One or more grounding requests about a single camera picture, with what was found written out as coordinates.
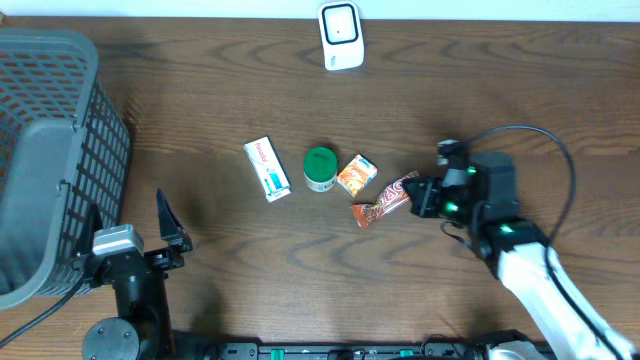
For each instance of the grey plastic basket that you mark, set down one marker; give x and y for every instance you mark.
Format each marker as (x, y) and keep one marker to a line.
(64, 148)

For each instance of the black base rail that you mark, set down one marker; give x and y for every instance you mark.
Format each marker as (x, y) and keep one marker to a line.
(431, 350)

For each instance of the orange Topps candy bar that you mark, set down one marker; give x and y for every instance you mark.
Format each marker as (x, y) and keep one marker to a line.
(392, 197)

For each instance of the white barcode scanner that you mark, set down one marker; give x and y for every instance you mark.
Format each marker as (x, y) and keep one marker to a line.
(341, 35)

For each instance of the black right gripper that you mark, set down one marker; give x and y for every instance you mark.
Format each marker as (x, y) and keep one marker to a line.
(424, 202)

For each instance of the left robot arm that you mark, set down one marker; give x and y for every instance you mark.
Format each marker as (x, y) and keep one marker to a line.
(142, 327)

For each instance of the white Panadol box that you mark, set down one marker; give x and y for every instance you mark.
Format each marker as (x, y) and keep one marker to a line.
(268, 169)

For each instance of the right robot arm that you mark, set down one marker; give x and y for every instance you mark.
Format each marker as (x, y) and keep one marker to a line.
(479, 194)

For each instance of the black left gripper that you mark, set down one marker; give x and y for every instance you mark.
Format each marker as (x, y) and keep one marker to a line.
(175, 247)

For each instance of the small orange box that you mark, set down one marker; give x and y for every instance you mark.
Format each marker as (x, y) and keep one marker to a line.
(357, 174)

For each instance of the green lid jar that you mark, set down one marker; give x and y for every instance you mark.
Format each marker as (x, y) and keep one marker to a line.
(320, 169)

